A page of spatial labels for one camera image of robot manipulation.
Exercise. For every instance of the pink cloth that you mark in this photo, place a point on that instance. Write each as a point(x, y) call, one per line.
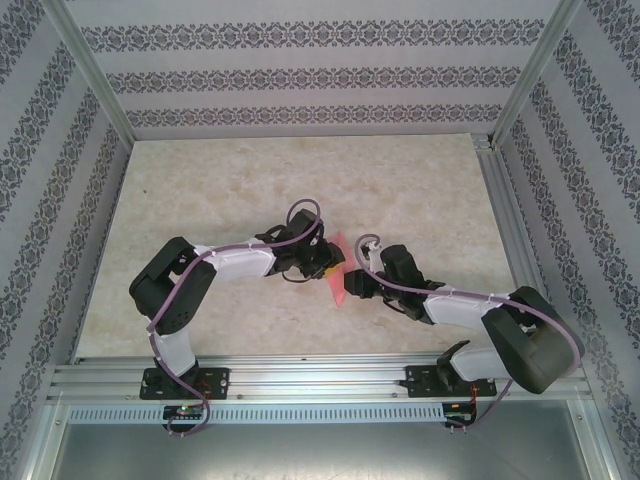
point(340, 290)

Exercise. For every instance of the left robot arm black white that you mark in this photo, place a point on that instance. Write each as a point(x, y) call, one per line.
point(180, 310)

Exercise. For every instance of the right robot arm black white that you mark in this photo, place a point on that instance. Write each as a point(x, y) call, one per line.
point(540, 360)

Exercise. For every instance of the small circuit board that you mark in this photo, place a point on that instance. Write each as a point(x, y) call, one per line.
point(185, 411)
point(457, 411)

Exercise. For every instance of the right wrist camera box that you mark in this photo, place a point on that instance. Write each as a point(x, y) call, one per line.
point(372, 246)

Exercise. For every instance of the wide aluminium mounting rail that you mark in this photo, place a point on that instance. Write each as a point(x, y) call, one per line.
point(315, 377)

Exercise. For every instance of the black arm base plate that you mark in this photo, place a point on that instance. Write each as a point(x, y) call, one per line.
point(217, 382)
point(417, 382)

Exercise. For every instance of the aluminium extrusion rail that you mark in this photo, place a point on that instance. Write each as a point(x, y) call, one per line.
point(520, 225)

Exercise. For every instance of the small aluminium corner bracket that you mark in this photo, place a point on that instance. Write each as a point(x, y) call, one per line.
point(484, 142)

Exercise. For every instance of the aluminium frame post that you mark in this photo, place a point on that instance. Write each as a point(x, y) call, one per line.
point(530, 75)
point(95, 75)

